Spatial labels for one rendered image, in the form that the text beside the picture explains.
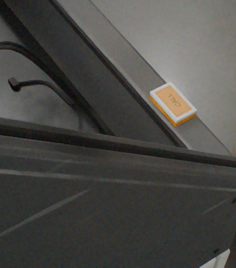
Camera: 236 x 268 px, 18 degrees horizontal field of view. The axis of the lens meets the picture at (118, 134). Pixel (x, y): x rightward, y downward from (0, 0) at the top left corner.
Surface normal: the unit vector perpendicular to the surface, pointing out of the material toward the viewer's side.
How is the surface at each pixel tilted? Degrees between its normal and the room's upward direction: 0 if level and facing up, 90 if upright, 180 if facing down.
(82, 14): 0
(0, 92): 0
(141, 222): 90
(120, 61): 0
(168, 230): 90
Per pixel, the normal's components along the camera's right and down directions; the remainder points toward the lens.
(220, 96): 0.07, -0.60
